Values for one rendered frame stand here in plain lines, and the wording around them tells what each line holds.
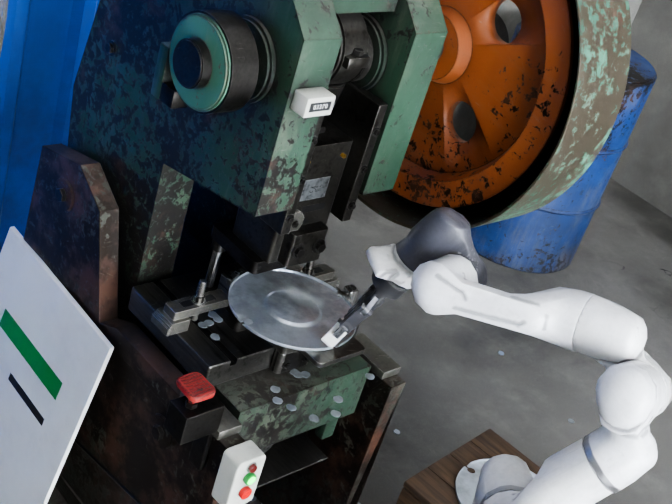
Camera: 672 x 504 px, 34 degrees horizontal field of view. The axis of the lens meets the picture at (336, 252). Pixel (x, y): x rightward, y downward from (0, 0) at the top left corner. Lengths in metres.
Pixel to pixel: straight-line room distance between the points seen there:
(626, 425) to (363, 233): 2.57
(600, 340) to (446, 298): 0.28
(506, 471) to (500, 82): 0.82
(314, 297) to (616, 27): 0.86
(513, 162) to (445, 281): 0.43
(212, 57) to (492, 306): 0.67
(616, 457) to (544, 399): 1.88
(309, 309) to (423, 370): 1.38
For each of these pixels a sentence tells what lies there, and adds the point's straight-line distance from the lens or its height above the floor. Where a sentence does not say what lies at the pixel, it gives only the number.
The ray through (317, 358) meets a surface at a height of 0.78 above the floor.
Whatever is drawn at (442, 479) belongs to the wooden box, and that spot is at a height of 0.35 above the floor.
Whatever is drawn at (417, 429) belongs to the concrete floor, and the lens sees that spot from 3.46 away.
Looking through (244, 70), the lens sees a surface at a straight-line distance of 1.95.
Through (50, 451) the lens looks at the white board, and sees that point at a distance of 2.67.
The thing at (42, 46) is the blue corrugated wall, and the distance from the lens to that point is 3.25.
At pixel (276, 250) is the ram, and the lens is 2.29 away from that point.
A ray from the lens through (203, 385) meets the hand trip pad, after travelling 2.14.
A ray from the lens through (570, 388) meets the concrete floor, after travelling 3.96.
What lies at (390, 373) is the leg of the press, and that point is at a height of 0.63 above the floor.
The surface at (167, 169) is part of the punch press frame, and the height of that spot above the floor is 0.99.
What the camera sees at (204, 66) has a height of 1.35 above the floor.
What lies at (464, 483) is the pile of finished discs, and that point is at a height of 0.35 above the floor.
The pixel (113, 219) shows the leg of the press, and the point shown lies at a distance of 2.46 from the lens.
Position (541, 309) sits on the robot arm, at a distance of 1.97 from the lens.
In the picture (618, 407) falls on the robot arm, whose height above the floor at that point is 1.10.
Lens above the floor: 2.10
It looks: 30 degrees down
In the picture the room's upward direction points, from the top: 18 degrees clockwise
